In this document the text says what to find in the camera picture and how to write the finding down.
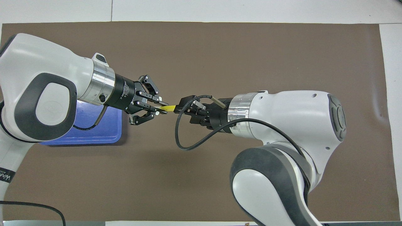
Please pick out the blue plastic tray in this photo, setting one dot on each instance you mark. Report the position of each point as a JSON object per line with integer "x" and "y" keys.
{"x": 103, "y": 135}

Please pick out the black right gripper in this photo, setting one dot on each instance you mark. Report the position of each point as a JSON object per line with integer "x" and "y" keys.
{"x": 218, "y": 114}

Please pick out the brown table mat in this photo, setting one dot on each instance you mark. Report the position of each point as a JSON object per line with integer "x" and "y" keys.
{"x": 201, "y": 182}

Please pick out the yellow pen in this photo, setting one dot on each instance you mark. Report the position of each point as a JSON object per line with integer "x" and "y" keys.
{"x": 168, "y": 108}

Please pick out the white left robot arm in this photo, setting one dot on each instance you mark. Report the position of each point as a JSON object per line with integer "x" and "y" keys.
{"x": 31, "y": 62}

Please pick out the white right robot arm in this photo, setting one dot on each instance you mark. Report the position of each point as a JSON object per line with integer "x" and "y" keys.
{"x": 298, "y": 116}

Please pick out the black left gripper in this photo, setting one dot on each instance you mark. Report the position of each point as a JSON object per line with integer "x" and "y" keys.
{"x": 124, "y": 94}

